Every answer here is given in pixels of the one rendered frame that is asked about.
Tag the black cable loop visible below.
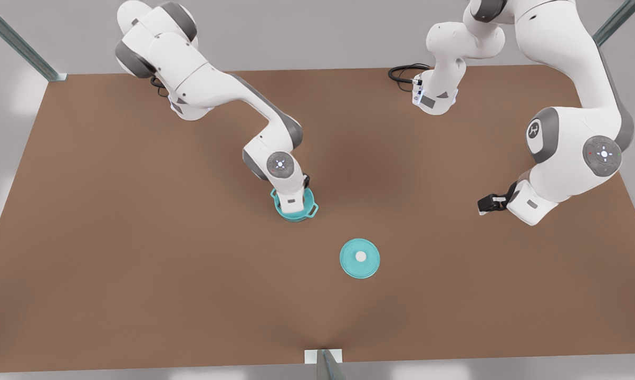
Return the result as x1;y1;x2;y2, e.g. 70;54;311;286
388;63;432;93
149;75;171;99

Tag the teal pot with handles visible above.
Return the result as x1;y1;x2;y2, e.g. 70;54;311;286
270;187;320;223

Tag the silver frame post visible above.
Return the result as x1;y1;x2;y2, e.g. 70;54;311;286
591;0;635;48
0;0;69;83
303;348;346;380

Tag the teal pot lid white knob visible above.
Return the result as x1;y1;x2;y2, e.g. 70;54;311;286
339;238;381;280

